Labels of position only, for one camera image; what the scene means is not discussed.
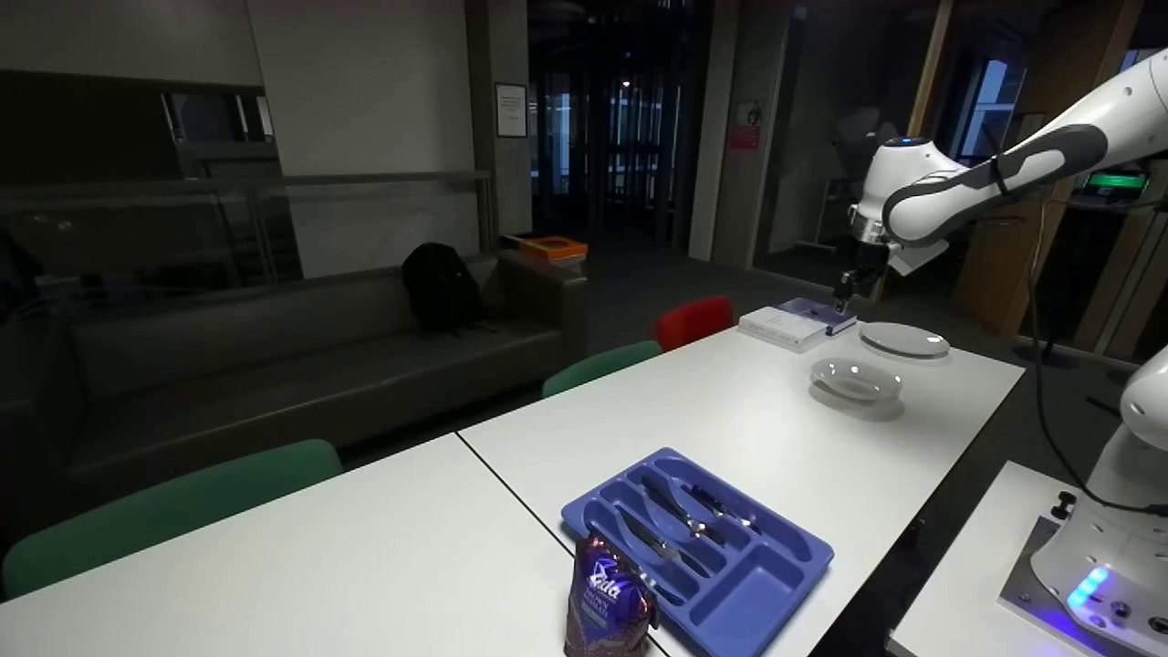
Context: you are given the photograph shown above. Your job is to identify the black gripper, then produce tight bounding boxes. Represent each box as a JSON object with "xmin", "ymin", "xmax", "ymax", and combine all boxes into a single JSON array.
[{"xmin": 834, "ymin": 251, "xmax": 887, "ymax": 302}]

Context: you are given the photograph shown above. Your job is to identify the white deep plate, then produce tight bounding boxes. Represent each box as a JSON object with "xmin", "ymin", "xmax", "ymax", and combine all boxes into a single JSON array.
[{"xmin": 809, "ymin": 359, "xmax": 903, "ymax": 410}]

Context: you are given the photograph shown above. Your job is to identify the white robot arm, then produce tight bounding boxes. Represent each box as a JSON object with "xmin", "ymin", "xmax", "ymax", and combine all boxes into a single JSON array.
[{"xmin": 835, "ymin": 52, "xmax": 1168, "ymax": 298}]

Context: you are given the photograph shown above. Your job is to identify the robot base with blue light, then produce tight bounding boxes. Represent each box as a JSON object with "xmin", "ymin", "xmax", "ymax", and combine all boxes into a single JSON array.
[{"xmin": 1002, "ymin": 347, "xmax": 1168, "ymax": 657}]

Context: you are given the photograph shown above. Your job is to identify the white flat round plate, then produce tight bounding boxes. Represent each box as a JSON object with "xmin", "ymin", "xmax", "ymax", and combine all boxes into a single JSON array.
[{"xmin": 860, "ymin": 320, "xmax": 948, "ymax": 359}]

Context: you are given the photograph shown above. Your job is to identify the white and blue box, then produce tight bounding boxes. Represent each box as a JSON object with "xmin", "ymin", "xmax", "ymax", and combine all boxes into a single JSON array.
[{"xmin": 740, "ymin": 295, "xmax": 859, "ymax": 350}]

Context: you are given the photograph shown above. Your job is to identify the red chair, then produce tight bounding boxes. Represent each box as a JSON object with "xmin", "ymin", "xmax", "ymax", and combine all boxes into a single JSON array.
[{"xmin": 655, "ymin": 295, "xmax": 738, "ymax": 350}]

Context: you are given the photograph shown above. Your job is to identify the green chair far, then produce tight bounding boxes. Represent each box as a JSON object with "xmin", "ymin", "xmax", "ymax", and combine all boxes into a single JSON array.
[{"xmin": 539, "ymin": 341, "xmax": 660, "ymax": 397}]

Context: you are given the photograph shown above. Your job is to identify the green chair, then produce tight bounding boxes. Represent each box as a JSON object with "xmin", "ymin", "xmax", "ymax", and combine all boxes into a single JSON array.
[
  {"xmin": 539, "ymin": 341, "xmax": 660, "ymax": 397},
  {"xmin": 4, "ymin": 438, "xmax": 342, "ymax": 594}
]

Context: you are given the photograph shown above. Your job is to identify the orange topped bin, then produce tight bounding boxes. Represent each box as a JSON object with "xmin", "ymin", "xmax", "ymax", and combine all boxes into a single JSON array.
[{"xmin": 499, "ymin": 235, "xmax": 587, "ymax": 269}]

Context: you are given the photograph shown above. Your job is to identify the blue cutlery tray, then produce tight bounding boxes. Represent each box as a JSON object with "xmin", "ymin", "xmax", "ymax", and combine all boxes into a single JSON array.
[{"xmin": 562, "ymin": 451, "xmax": 835, "ymax": 657}]

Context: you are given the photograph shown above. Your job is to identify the black backpack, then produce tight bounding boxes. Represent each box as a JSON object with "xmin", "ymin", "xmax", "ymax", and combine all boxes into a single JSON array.
[{"xmin": 403, "ymin": 243, "xmax": 483, "ymax": 333}]

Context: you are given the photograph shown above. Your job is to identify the purple snack bag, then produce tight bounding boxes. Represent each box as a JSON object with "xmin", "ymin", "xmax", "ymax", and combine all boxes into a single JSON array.
[{"xmin": 562, "ymin": 538, "xmax": 655, "ymax": 657}]

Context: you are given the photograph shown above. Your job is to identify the green chair near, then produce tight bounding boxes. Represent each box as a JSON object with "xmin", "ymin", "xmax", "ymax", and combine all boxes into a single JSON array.
[{"xmin": 4, "ymin": 438, "xmax": 342, "ymax": 594}]

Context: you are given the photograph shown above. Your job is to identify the dark grey sofa bench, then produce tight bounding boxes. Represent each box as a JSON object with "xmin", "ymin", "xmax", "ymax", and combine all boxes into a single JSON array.
[{"xmin": 37, "ymin": 255, "xmax": 583, "ymax": 490}]

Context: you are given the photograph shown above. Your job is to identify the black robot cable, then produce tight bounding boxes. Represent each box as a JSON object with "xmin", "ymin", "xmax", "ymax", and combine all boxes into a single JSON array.
[{"xmin": 1027, "ymin": 279, "xmax": 1168, "ymax": 522}]

